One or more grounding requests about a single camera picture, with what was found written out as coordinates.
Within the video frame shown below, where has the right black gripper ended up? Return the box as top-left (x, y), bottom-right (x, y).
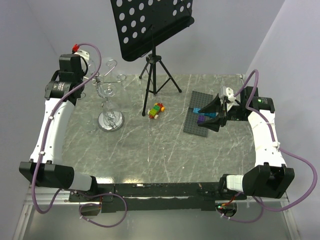
top-left (198, 92), bottom-right (249, 133)

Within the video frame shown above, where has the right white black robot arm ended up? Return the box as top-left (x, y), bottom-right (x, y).
top-left (198, 86), bottom-right (295, 200)

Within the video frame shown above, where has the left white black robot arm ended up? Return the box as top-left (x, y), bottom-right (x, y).
top-left (19, 50), bottom-right (99, 201)

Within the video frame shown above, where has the chrome wine glass rack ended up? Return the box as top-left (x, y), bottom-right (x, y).
top-left (91, 59), bottom-right (125, 132)

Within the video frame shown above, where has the clear glass beside rack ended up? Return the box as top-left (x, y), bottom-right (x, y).
top-left (84, 120), bottom-right (97, 135)

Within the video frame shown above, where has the purple lego brick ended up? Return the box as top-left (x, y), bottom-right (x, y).
top-left (196, 115), bottom-right (206, 124)

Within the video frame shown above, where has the blue lego brick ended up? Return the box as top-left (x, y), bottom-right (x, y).
top-left (193, 107), bottom-right (217, 118)

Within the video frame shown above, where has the grey lego baseplate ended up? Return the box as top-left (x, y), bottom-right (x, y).
top-left (183, 90), bottom-right (214, 137)

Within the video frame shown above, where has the colourful lego toy car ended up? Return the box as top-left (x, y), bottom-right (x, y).
top-left (147, 103), bottom-right (166, 120)

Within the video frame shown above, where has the black perforated music stand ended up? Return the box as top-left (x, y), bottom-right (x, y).
top-left (110, 0), bottom-right (195, 116)

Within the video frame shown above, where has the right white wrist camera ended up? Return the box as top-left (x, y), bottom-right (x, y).
top-left (218, 86), bottom-right (236, 104)

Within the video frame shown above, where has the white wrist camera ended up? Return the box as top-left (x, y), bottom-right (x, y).
top-left (218, 86), bottom-right (236, 104)
top-left (71, 44), bottom-right (90, 63)

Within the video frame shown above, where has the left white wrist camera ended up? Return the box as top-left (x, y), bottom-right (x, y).
top-left (71, 44), bottom-right (90, 63)

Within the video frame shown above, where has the purple cable loop under rail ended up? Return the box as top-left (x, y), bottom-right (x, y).
top-left (78, 193), bottom-right (128, 229)

